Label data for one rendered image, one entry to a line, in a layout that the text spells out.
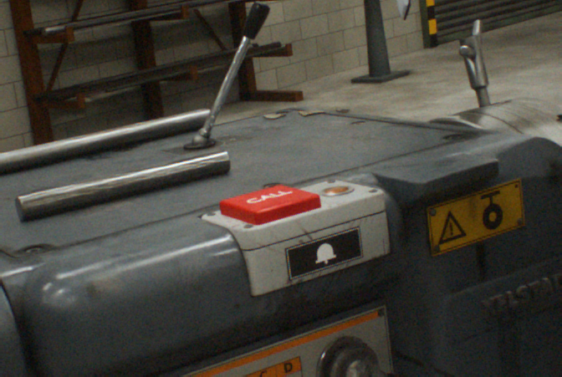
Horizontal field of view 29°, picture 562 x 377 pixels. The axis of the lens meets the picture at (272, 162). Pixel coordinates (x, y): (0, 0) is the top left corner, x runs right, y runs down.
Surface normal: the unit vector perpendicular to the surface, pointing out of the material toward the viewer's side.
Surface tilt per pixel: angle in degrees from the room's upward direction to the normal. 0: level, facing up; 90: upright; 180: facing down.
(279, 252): 90
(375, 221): 90
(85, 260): 0
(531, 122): 22
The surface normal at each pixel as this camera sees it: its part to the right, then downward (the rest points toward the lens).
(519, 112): -0.01, -0.92
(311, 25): 0.71, 0.05
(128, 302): 0.50, 0.00
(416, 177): -0.13, -0.97
